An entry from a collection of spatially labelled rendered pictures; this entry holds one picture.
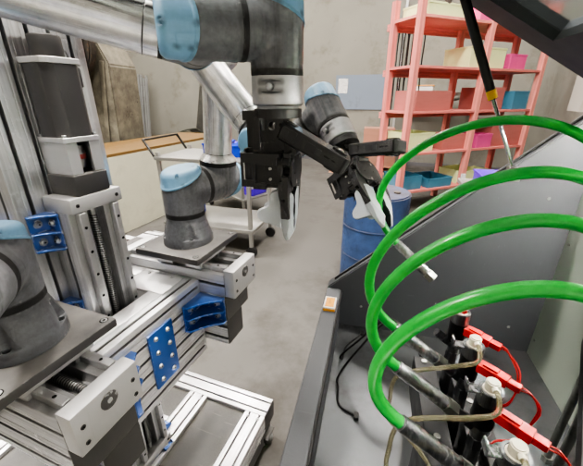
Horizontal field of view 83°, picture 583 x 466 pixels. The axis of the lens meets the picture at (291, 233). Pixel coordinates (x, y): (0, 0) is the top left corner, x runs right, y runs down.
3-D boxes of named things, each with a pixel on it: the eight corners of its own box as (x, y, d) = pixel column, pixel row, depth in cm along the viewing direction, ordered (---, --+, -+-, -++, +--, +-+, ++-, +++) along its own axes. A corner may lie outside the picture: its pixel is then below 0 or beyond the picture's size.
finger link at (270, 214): (261, 237, 58) (259, 185, 54) (294, 239, 57) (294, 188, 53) (255, 243, 55) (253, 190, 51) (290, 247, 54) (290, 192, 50)
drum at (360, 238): (406, 271, 295) (419, 187, 265) (389, 300, 254) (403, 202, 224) (352, 257, 320) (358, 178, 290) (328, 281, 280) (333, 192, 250)
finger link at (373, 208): (366, 238, 67) (352, 199, 70) (389, 224, 63) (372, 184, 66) (356, 237, 65) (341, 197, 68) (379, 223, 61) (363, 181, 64)
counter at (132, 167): (46, 234, 376) (21, 154, 342) (187, 183, 597) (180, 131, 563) (99, 244, 349) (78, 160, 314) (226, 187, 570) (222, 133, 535)
